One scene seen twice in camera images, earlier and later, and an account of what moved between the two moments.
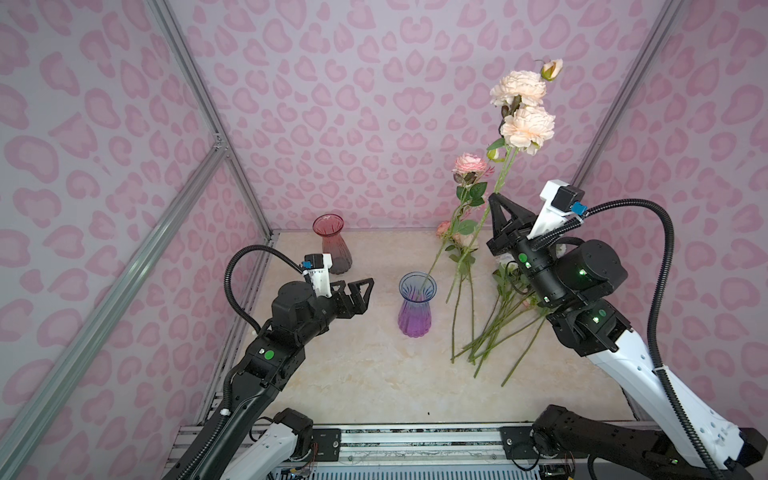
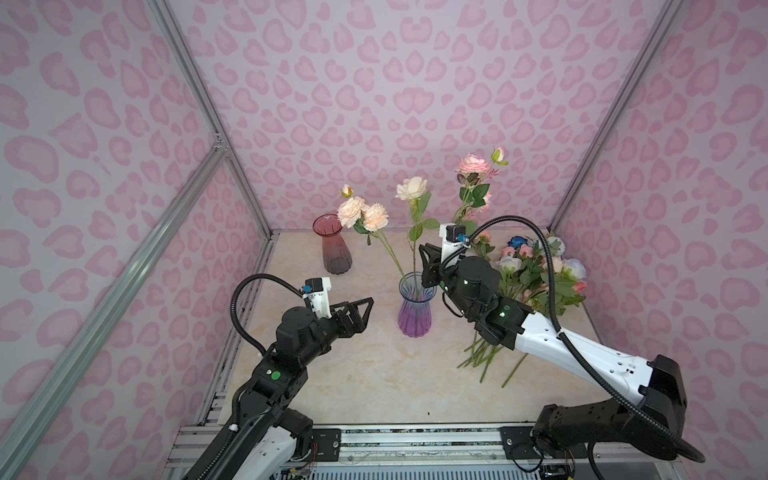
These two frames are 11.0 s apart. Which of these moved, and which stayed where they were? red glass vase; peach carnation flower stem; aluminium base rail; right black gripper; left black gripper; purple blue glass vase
Moved: peach carnation flower stem; left black gripper; right black gripper
Stayed: purple blue glass vase; red glass vase; aluminium base rail
